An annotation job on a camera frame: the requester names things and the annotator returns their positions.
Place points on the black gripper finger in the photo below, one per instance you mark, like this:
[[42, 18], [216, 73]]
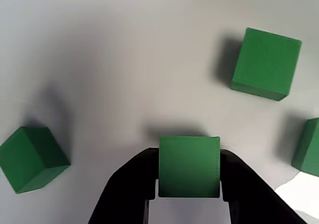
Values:
[[249, 196], [124, 189]]

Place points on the green cube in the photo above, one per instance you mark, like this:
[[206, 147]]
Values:
[[30, 159], [189, 166], [309, 146], [266, 62]]

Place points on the white round plate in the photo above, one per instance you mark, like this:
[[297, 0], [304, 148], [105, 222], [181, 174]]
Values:
[[124, 59]]

